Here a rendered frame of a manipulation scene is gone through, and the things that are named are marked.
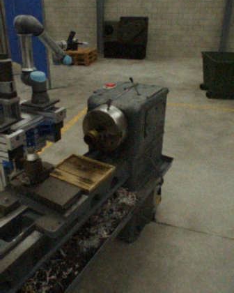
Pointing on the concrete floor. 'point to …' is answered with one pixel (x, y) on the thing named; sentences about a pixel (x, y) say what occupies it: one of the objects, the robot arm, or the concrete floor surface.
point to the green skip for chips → (218, 74)
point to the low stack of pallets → (83, 56)
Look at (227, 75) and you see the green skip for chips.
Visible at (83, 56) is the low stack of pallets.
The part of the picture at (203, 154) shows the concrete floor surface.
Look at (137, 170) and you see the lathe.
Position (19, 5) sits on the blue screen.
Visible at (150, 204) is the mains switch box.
